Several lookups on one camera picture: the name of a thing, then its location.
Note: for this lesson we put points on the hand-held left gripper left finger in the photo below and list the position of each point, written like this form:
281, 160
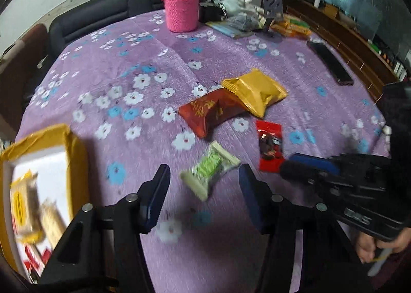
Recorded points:
157, 199

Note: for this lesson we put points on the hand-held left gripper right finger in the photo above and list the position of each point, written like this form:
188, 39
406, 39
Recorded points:
253, 203

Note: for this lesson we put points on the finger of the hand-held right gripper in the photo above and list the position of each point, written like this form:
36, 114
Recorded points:
293, 172
316, 163

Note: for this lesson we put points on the red black candy packet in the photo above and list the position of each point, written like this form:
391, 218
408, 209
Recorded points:
269, 146

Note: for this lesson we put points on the green white snack packet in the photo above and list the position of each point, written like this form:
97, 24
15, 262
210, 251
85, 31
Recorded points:
208, 167

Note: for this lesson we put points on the yellow taped cardboard box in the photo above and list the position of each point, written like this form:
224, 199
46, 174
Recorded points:
77, 167

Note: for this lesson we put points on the maroon snack packet gold print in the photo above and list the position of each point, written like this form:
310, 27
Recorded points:
208, 111

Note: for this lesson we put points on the long beige snack packet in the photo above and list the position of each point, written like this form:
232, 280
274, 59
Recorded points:
51, 224

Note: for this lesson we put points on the yellow white snack packet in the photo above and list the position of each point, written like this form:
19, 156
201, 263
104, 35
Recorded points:
24, 206

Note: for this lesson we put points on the bright red snack packet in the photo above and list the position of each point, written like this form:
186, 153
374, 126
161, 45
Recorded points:
33, 259

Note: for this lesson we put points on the person's right hand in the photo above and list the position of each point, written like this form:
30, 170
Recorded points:
364, 246

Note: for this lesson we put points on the black smartphone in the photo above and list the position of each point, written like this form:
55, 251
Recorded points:
330, 61

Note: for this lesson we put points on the wooden cabinet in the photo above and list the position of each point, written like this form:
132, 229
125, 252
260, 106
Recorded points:
353, 42

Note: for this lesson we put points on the orange biscuit pack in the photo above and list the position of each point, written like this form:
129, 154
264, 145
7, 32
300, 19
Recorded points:
284, 29

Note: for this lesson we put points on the purple floral tablecloth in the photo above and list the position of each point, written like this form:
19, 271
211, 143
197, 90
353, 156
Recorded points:
128, 65

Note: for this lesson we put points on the green yellow biscuit pack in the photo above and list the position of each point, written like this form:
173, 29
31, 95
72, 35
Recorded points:
297, 21

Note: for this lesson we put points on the clear plastic pack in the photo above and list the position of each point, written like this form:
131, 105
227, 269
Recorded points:
224, 28

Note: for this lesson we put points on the grey phone stand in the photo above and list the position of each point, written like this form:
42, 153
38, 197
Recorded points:
272, 2

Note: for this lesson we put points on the white plastic bag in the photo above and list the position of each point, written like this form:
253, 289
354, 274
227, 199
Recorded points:
236, 2

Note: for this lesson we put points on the brown chair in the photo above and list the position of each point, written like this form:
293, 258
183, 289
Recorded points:
25, 55

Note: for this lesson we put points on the black sofa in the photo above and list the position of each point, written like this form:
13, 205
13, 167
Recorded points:
112, 7

